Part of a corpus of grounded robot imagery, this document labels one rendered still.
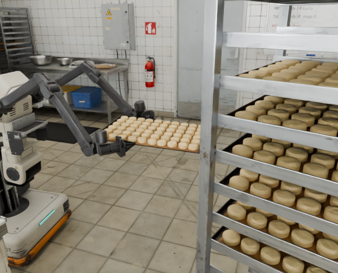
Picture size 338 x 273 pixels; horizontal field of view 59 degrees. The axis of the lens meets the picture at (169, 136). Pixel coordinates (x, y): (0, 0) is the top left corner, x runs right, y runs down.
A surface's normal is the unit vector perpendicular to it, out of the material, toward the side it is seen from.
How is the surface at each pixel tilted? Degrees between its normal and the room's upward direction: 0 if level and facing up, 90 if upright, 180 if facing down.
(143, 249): 0
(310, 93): 90
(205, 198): 90
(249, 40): 90
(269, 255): 0
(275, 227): 0
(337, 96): 90
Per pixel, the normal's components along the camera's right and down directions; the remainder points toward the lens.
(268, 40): -0.61, 0.29
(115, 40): -0.34, 0.35
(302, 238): 0.00, -0.93
